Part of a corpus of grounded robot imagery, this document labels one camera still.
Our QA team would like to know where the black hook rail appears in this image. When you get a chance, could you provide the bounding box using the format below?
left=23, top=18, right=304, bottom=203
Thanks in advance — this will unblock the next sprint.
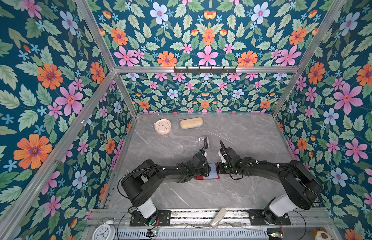
left=173, top=66, right=237, bottom=74

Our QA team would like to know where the white remote control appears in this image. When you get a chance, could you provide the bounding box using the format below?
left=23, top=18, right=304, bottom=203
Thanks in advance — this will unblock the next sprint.
left=210, top=208, right=227, bottom=228

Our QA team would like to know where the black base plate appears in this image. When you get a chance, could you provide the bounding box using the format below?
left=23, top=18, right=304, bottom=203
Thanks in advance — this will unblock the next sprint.
left=246, top=209, right=291, bottom=226
left=130, top=210, right=172, bottom=227

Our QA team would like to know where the white alarm clock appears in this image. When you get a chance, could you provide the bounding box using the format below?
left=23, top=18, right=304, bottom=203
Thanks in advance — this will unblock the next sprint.
left=92, top=224, right=117, bottom=240

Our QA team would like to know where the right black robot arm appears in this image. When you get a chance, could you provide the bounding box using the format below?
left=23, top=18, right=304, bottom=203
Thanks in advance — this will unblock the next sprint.
left=217, top=141, right=323, bottom=222

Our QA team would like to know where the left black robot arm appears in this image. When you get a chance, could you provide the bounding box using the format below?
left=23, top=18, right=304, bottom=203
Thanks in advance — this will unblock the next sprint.
left=119, top=149, right=211, bottom=220

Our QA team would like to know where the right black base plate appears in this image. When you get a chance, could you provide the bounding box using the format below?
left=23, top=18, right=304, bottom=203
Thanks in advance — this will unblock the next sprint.
left=246, top=209, right=291, bottom=226

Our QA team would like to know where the white perforated cable duct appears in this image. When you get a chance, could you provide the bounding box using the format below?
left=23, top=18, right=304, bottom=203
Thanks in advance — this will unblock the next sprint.
left=115, top=229, right=269, bottom=240

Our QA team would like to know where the plush toy animal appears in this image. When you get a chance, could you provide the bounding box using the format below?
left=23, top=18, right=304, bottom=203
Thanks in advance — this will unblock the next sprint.
left=311, top=228, right=334, bottom=240

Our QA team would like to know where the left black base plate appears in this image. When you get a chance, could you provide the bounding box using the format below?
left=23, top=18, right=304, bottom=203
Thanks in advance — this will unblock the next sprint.
left=130, top=210, right=172, bottom=227

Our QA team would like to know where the red card holder wallet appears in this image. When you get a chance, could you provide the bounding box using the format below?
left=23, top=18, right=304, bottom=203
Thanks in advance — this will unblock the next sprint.
left=195, top=164, right=220, bottom=181

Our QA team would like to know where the pink round clock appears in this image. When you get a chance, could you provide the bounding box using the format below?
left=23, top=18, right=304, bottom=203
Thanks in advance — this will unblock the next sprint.
left=154, top=119, right=172, bottom=135

